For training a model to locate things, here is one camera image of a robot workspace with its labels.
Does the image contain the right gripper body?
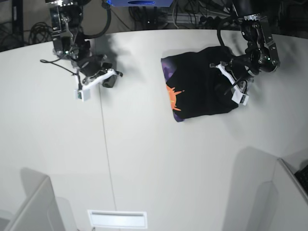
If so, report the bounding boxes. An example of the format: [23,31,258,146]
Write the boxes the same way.
[72,54,123,88]

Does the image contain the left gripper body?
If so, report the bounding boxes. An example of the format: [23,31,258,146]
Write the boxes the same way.
[209,61,253,96]

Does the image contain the black T-shirt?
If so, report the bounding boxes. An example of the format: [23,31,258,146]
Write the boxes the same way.
[161,46,239,122]

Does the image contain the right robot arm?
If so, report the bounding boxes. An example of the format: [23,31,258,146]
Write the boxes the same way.
[40,0,123,90]

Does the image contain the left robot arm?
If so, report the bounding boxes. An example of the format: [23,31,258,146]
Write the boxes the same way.
[215,0,280,95]

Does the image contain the blue box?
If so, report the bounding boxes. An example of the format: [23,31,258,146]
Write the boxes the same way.
[103,0,173,7]

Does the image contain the white power strip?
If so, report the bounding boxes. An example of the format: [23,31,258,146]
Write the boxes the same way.
[162,13,228,25]

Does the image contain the black keyboard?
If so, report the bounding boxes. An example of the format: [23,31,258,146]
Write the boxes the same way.
[295,166,308,193]

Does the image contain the white partition panel left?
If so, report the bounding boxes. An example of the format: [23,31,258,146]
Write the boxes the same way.
[0,168,78,231]

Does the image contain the white partition panel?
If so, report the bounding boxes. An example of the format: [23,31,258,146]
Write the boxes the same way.
[255,157,308,231]
[0,168,78,231]

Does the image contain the white partition panel right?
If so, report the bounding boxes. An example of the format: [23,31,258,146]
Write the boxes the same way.
[255,157,308,231]

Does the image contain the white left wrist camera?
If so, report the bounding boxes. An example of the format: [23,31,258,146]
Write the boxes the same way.
[231,90,249,106]

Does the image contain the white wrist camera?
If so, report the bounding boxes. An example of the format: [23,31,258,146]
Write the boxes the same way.
[231,90,249,106]
[74,89,91,102]

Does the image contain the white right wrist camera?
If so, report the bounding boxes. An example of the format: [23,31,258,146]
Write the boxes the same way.
[74,89,91,102]

